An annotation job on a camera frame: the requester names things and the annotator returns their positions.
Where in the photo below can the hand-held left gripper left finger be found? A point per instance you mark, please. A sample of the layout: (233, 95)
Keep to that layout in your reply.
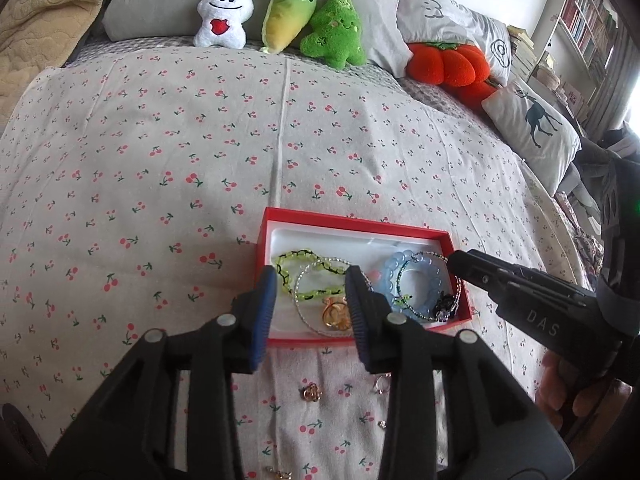
(262, 320)

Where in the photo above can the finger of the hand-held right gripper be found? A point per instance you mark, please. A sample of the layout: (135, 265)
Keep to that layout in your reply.
(480, 271)

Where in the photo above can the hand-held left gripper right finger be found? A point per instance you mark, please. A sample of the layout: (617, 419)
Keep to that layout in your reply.
(357, 310)

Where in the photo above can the black hair claw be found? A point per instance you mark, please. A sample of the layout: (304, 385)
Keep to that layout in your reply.
(442, 305)

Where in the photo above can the red cardboard box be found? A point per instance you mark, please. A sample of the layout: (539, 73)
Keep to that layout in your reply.
(310, 340)

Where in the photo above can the person's right hand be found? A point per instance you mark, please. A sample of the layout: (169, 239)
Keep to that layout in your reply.
(559, 387)

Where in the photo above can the floral quilt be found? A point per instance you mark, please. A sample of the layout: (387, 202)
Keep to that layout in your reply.
(580, 230)

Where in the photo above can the deer print pillow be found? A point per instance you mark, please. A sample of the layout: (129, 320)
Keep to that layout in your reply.
(525, 145)

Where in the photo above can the grey cloth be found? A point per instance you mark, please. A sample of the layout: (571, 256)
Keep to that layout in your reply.
(595, 160)

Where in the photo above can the cherry print bed sheet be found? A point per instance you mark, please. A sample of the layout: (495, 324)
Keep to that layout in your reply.
(150, 185)

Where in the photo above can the orange pumpkin plush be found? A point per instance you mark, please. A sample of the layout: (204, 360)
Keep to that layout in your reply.
(445, 62)

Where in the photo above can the stack of books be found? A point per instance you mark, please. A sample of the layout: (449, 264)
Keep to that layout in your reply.
(522, 52)

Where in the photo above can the grey curtain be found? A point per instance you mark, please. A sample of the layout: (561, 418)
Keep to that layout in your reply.
(612, 85)

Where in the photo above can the grey doodle print pillow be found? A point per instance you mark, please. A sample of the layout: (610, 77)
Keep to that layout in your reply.
(450, 15)

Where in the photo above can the white bookshelf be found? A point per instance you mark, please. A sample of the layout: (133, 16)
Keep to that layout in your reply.
(582, 15)

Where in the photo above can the green tree plush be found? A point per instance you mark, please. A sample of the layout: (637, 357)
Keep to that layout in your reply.
(335, 35)

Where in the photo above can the green yellow carrot plush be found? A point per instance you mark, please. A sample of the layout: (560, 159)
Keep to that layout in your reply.
(285, 15)

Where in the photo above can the white bunny plush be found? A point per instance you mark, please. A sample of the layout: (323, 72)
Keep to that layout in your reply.
(225, 15)

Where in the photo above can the beige quilted blanket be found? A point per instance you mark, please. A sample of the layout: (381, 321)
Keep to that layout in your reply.
(40, 20)

